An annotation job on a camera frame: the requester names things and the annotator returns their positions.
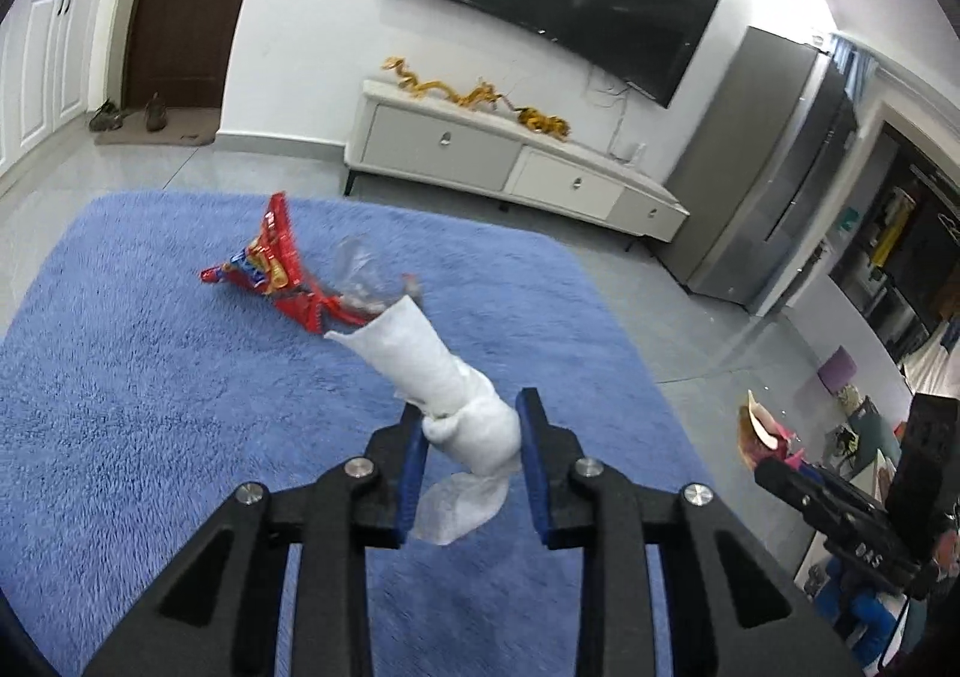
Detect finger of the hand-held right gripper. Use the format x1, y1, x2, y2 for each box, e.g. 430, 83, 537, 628
754, 456, 835, 511

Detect long golden dragon ornament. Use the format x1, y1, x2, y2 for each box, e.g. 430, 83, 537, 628
382, 56, 515, 118

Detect white paper towel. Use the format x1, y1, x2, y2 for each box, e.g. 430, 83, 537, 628
324, 294, 522, 547

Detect blue fluffy blanket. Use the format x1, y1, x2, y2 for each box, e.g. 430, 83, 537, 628
0, 191, 721, 677

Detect brown doormat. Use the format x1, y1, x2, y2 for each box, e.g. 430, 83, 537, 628
94, 107, 223, 148

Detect blue curtain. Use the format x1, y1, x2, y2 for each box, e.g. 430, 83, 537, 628
829, 32, 880, 103

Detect grey double-door refrigerator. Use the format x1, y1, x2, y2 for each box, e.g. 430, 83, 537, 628
664, 26, 860, 308

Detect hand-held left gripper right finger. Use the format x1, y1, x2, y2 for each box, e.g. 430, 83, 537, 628
516, 387, 863, 677

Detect yellow hanging garment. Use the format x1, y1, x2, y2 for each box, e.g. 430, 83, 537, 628
874, 189, 914, 267

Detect television cables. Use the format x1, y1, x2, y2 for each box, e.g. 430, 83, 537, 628
585, 66, 640, 161

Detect red snack wrapper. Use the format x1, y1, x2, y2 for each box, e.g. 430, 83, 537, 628
199, 192, 355, 335

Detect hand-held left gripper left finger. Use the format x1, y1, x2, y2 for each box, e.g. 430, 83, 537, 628
82, 403, 432, 677

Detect white television cabinet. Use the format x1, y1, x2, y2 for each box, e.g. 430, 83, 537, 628
345, 77, 691, 245

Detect clear plastic bag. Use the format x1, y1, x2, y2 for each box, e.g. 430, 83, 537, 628
330, 238, 425, 320

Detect tan and pink paper wrapper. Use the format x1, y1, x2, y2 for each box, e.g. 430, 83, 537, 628
737, 388, 809, 472

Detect white panelled cabinet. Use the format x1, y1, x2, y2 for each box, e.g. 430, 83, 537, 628
0, 0, 103, 180

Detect brown entrance door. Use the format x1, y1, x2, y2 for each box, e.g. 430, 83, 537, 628
120, 0, 283, 113

